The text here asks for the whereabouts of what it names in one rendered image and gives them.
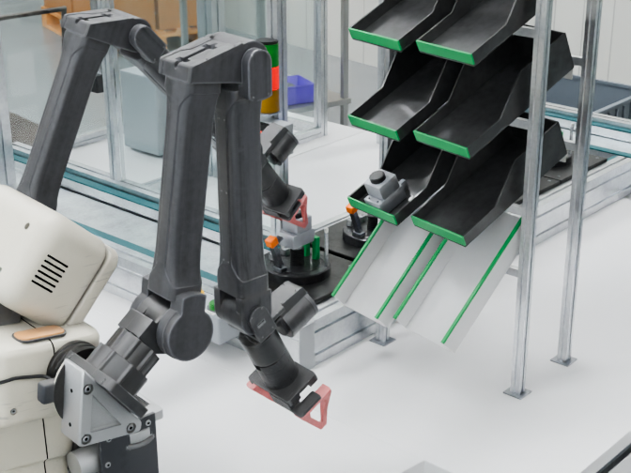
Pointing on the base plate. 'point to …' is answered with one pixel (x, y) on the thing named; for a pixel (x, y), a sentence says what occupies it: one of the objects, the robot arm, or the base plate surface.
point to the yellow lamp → (271, 103)
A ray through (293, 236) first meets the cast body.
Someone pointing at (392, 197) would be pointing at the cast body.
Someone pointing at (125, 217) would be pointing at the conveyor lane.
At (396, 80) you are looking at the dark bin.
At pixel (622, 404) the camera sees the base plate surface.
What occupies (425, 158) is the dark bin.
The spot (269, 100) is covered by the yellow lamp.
